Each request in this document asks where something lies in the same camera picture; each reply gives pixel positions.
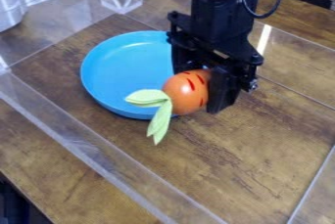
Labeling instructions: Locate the orange toy carrot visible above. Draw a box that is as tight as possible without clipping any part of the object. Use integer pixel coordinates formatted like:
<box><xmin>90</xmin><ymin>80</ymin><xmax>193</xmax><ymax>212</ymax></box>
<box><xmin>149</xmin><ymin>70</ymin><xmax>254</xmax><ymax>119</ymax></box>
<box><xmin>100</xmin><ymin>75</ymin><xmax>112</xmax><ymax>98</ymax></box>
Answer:
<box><xmin>124</xmin><ymin>68</ymin><xmax>210</xmax><ymax>145</ymax></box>

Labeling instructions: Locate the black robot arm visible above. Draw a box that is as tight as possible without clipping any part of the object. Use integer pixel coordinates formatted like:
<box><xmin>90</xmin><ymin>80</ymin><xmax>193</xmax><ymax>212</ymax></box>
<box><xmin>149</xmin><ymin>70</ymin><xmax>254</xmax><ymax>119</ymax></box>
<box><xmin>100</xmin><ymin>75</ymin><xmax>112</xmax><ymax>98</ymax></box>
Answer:
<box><xmin>167</xmin><ymin>0</ymin><xmax>262</xmax><ymax>113</ymax></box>

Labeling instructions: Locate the blue round tray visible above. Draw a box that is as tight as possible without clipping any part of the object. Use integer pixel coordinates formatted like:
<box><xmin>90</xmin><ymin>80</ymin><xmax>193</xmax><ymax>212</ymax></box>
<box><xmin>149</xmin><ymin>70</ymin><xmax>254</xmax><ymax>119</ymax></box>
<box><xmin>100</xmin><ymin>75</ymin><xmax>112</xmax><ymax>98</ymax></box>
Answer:
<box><xmin>80</xmin><ymin>30</ymin><xmax>173</xmax><ymax>119</ymax></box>

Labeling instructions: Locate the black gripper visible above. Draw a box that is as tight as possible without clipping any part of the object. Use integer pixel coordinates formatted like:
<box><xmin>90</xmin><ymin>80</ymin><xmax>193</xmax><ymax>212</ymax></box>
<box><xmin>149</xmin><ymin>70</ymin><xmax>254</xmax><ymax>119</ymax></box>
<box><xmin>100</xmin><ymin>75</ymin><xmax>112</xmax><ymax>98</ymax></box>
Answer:
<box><xmin>167</xmin><ymin>0</ymin><xmax>262</xmax><ymax>113</ymax></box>

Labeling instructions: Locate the clear acrylic enclosure panel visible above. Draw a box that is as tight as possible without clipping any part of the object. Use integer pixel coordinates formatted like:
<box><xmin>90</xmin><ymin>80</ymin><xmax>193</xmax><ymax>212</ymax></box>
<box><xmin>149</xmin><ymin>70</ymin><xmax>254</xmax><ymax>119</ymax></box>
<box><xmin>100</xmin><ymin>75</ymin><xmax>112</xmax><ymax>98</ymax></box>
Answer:
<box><xmin>0</xmin><ymin>56</ymin><xmax>228</xmax><ymax>224</ymax></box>

